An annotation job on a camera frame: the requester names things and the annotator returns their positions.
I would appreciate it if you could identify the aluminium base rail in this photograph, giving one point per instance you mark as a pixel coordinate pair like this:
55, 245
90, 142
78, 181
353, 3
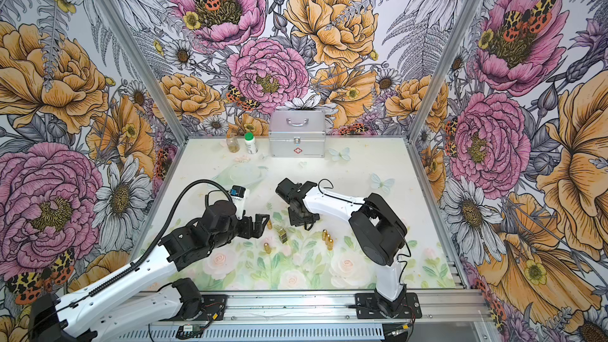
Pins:
348, 315

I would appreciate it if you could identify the silver aluminium first aid case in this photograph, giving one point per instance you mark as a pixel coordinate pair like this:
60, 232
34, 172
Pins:
297, 134

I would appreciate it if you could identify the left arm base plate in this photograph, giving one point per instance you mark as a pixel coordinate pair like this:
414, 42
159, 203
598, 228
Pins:
209, 307

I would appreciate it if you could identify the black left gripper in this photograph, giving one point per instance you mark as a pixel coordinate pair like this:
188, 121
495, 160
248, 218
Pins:
257, 227

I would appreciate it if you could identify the square gold black lipstick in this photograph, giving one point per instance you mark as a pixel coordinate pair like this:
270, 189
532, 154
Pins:
282, 235

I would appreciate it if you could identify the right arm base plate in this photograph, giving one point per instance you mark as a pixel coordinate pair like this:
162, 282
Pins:
373, 306

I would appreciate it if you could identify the gold lipstick pair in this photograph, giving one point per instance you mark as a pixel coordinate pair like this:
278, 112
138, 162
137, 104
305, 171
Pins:
325, 234
329, 244

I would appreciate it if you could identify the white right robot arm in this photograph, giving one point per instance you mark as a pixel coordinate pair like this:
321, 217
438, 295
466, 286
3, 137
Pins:
381, 234

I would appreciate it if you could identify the gold lipstick pair upper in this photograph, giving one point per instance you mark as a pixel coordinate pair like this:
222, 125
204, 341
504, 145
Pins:
325, 234

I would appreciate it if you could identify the gold lipstick pair lower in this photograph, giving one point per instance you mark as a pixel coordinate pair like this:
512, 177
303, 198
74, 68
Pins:
329, 244

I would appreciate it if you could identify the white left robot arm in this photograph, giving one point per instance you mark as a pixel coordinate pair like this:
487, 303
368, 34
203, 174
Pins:
111, 307

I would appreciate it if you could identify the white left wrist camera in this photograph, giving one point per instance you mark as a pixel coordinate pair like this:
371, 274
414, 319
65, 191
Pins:
239, 196

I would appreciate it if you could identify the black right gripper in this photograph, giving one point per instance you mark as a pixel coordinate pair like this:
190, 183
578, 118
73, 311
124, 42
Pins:
294, 221

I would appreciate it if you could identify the white bottle green cap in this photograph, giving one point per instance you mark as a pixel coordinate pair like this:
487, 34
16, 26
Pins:
251, 143

